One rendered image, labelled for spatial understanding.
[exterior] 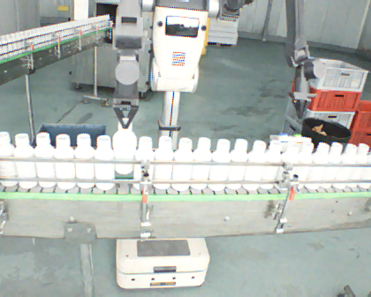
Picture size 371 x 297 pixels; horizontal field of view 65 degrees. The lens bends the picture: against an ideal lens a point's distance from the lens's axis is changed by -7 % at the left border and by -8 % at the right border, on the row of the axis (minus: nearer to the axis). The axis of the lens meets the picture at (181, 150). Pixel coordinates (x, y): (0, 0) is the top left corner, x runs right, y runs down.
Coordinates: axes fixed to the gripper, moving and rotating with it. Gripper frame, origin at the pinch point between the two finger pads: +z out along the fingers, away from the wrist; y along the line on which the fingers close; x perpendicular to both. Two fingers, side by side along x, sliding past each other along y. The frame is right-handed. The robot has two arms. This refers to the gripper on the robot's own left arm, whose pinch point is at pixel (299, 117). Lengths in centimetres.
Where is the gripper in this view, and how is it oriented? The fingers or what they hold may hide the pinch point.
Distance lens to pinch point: 126.8
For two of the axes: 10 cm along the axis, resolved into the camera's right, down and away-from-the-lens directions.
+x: -1.7, -1.5, 9.8
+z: -0.4, 9.9, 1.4
